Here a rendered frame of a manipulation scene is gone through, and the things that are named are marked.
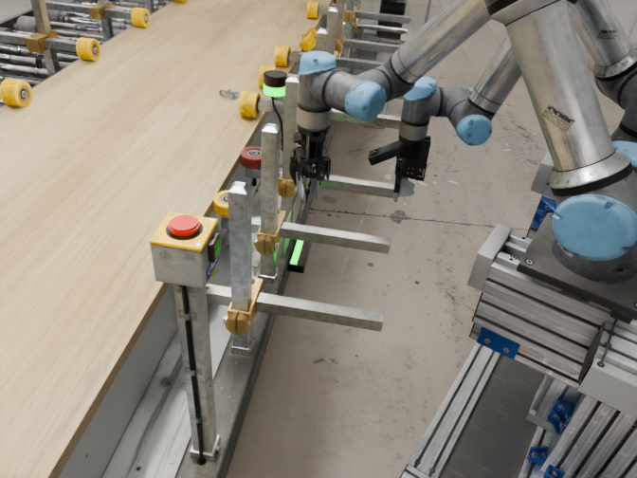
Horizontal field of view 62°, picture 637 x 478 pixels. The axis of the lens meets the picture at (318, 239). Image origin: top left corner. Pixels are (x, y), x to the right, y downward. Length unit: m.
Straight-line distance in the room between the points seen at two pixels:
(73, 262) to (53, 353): 0.25
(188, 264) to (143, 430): 0.61
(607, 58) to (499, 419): 1.10
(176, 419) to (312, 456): 0.76
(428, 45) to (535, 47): 0.29
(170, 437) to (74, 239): 0.48
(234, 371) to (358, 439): 0.85
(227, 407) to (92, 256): 0.43
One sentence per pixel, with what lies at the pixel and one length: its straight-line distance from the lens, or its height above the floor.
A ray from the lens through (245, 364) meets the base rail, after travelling 1.22.
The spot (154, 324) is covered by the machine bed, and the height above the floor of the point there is 0.74.
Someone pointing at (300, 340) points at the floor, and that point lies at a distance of 2.22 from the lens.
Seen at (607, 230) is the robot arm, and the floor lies 1.22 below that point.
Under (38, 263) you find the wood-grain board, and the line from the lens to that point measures 1.24.
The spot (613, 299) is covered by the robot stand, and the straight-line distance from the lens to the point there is 1.07.
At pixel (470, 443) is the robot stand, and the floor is 0.21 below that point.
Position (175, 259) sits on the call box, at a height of 1.20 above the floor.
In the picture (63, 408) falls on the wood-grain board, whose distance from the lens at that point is 0.96.
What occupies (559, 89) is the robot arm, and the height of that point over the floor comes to 1.38.
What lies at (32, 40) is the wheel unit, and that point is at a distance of 2.36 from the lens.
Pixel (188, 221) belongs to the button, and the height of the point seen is 1.23.
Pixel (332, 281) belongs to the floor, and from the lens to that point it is 2.49.
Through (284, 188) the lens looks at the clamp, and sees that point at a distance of 1.50.
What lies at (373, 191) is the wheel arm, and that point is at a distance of 1.54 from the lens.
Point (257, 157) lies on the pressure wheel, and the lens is 1.54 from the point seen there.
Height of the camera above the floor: 1.64
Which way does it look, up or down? 37 degrees down
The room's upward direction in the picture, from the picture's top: 5 degrees clockwise
